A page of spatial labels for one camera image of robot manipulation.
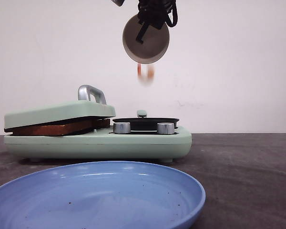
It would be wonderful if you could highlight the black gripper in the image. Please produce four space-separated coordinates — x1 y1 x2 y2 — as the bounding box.
112 0 178 44

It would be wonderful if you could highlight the beige ribbed bowl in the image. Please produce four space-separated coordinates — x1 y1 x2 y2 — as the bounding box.
122 15 170 64

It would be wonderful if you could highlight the breakfast maker hinged lid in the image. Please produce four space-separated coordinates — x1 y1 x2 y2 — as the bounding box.
4 85 116 132

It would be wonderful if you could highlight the white bread slice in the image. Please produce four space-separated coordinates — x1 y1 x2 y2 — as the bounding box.
91 119 110 129
11 119 94 137

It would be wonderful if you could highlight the mint green breakfast maker base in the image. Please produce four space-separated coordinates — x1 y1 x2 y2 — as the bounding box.
4 126 192 162

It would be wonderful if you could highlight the black round frying pan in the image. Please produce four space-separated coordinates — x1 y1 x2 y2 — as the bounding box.
113 110 179 131

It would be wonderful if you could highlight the left silver control knob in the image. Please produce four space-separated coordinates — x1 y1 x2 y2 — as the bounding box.
113 122 131 134

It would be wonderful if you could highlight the silver control knob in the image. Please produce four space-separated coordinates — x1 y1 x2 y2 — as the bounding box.
157 123 175 135
113 122 131 134

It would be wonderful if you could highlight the right silver control knob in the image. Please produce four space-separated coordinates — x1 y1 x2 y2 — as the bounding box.
157 123 175 135

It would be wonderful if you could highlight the blue round plate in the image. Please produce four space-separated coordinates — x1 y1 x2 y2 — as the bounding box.
0 161 206 229

